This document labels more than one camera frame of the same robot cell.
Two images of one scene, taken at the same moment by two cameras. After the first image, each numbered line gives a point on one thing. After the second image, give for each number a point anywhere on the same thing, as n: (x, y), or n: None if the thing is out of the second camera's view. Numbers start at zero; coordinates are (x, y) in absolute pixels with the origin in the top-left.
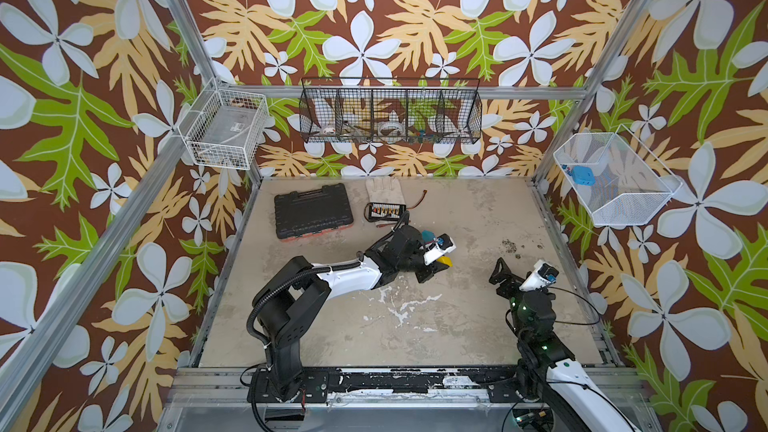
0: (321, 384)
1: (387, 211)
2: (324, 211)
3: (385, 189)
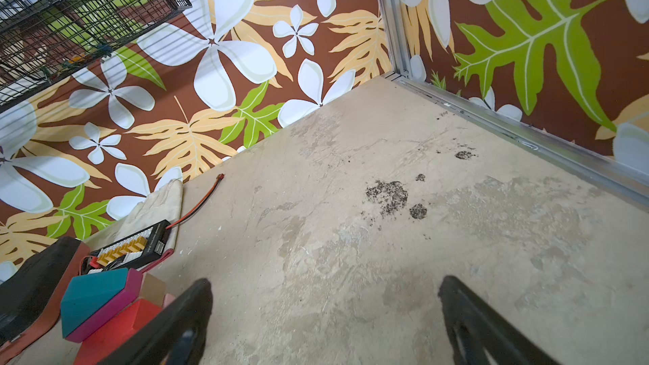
0: None
1: (128, 249)
2: (31, 295)
3: (164, 204)
